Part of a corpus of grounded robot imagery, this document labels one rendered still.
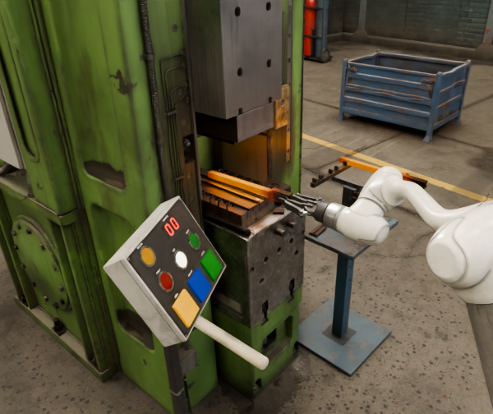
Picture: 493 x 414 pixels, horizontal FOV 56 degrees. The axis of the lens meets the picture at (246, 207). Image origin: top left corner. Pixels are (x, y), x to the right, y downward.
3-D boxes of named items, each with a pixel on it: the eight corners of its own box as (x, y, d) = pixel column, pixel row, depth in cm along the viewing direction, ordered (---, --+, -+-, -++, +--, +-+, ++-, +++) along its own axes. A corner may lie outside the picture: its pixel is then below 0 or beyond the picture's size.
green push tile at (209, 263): (222, 266, 145) (210, 248, 143) (215, 281, 139) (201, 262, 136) (218, 268, 146) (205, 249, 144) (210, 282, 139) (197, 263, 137)
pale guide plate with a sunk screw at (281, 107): (288, 123, 199) (289, 84, 191) (276, 129, 193) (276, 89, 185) (285, 122, 200) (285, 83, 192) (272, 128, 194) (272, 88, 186)
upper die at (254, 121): (274, 126, 171) (274, 101, 166) (237, 143, 158) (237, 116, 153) (195, 107, 196) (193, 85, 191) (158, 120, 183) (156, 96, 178)
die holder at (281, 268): (303, 284, 216) (306, 200, 194) (251, 329, 191) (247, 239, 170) (218, 243, 249) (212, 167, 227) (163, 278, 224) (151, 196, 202)
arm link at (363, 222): (338, 239, 159) (357, 210, 163) (380, 256, 150) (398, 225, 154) (332, 223, 151) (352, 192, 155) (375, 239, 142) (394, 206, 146)
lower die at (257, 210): (274, 209, 188) (274, 191, 184) (241, 230, 175) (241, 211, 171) (202, 182, 213) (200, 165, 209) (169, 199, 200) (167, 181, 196)
